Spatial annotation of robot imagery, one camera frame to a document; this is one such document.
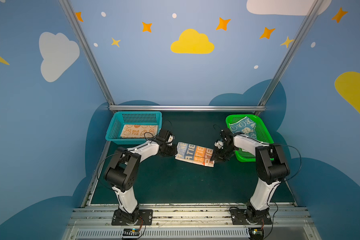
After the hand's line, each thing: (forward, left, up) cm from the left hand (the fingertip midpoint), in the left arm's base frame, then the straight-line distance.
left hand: (176, 151), depth 95 cm
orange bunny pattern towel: (+18, +28, -2) cm, 33 cm away
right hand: (-4, -24, -1) cm, 24 cm away
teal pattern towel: (+22, -50, +1) cm, 55 cm away
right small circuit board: (-42, -41, -7) cm, 60 cm away
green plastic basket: (+13, -60, +2) cm, 61 cm away
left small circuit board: (-43, +21, -7) cm, 48 cm away
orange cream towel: (-1, -12, -2) cm, 12 cm away
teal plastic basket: (+23, +44, +3) cm, 50 cm away
